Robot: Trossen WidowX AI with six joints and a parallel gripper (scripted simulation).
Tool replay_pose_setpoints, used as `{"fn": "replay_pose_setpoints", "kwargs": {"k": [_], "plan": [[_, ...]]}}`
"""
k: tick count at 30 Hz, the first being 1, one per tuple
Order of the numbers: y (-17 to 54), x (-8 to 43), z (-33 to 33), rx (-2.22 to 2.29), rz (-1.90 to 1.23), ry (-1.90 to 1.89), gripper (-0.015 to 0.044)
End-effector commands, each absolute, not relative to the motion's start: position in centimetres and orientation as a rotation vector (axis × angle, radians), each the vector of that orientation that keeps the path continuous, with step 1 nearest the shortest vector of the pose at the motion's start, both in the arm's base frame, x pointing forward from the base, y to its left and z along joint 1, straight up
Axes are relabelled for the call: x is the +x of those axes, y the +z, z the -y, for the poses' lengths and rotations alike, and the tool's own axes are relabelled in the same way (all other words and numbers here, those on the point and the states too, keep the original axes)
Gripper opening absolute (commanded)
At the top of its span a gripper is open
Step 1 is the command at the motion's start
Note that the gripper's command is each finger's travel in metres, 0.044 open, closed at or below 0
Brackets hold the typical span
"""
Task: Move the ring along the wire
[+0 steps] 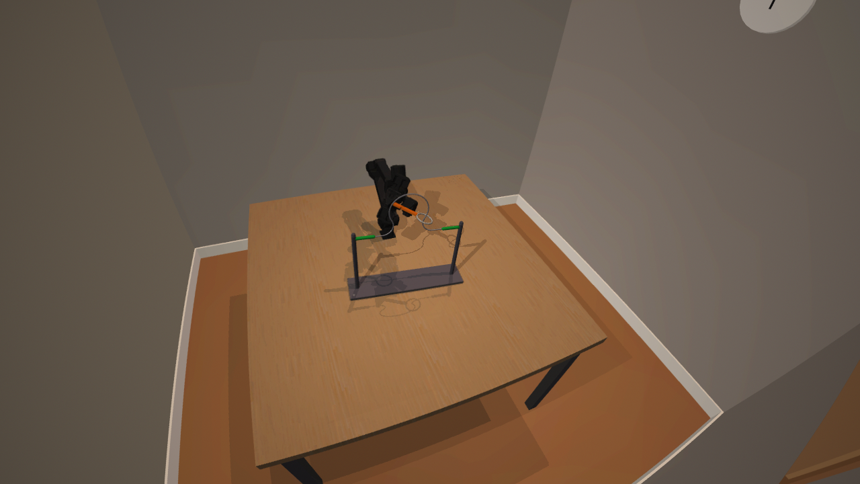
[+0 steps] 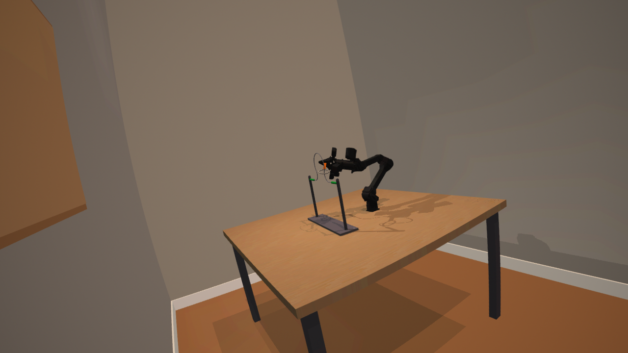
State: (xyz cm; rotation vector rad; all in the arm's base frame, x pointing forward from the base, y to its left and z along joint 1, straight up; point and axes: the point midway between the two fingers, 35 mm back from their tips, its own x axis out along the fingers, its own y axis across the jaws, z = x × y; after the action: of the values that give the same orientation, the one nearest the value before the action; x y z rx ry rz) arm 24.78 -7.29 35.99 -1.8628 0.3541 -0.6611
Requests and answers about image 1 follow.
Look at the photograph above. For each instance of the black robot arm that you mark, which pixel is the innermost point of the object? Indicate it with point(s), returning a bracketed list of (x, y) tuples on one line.
[(382, 176)]

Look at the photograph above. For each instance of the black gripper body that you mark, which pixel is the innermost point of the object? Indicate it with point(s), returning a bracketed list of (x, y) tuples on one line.
[(400, 180)]

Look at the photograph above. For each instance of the orange bar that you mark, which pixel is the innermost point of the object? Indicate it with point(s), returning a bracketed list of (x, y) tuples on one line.
[(412, 212)]

